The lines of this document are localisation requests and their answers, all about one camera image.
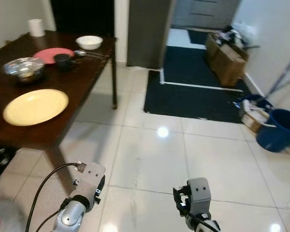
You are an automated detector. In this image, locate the pale yellow plate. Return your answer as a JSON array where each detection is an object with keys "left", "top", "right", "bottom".
[{"left": 3, "top": 89, "right": 70, "bottom": 127}]

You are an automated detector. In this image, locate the black floor mat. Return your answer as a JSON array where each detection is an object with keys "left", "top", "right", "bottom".
[{"left": 144, "top": 46, "right": 255, "bottom": 124}]

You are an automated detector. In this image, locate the dark brown wooden table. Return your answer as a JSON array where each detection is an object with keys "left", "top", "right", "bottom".
[{"left": 0, "top": 30, "right": 119, "bottom": 151}]

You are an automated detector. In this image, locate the blue plastic bucket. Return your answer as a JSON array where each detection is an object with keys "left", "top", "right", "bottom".
[{"left": 256, "top": 109, "right": 290, "bottom": 153}]

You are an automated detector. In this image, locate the black cup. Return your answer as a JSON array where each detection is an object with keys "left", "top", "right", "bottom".
[{"left": 54, "top": 53, "right": 73, "bottom": 73}]

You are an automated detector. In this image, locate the metal spoon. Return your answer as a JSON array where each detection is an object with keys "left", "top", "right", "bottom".
[{"left": 73, "top": 49, "right": 108, "bottom": 60}]

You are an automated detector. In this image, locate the brown cardboard box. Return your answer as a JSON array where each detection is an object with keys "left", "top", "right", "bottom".
[{"left": 205, "top": 32, "right": 250, "bottom": 87}]

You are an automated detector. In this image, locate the pink plate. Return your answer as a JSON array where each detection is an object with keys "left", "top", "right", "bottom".
[{"left": 33, "top": 47, "right": 76, "bottom": 65}]

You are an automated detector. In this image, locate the white bowl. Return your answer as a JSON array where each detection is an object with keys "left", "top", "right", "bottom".
[{"left": 76, "top": 35, "right": 104, "bottom": 51}]

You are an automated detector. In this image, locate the dark grey door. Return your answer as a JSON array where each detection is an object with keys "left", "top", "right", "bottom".
[{"left": 127, "top": 0, "right": 175, "bottom": 69}]

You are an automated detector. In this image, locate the white paper roll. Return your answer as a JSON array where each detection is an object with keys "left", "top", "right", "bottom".
[{"left": 28, "top": 18, "right": 45, "bottom": 38}]

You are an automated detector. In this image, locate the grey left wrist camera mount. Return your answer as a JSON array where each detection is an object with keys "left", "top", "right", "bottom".
[{"left": 72, "top": 162, "right": 106, "bottom": 204}]

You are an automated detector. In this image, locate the blue mop handle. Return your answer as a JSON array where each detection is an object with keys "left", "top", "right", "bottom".
[{"left": 265, "top": 50, "right": 290, "bottom": 103}]

